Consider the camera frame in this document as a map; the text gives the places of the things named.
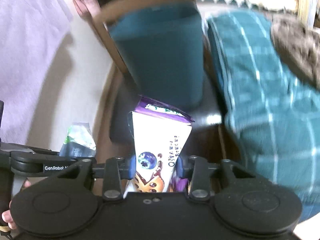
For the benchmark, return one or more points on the clear green-blue plastic wrapper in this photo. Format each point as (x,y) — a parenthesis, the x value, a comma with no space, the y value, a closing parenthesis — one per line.
(78,142)

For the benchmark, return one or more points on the brown fuzzy blanket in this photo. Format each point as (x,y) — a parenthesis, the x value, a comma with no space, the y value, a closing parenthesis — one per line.
(297,46)

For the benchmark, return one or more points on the person's left hand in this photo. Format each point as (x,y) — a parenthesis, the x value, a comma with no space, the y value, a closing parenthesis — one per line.
(6,215)

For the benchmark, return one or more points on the white blueberry cookie wrapper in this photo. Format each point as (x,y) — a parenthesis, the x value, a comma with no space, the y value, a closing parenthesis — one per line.
(160,132)

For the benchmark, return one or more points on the lavender bed sheet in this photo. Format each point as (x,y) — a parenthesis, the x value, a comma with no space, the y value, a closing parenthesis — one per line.
(31,33)

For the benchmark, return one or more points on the teal trash bin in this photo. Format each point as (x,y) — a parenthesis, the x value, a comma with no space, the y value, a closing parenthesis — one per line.
(160,44)

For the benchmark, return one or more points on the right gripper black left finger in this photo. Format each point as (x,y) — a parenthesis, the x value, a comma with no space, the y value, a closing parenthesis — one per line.
(112,172)

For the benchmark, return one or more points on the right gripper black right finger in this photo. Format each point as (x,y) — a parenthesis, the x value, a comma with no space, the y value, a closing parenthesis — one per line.
(199,173)

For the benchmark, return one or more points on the teal plaid blanket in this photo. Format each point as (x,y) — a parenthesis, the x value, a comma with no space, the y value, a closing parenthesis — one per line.
(271,115)

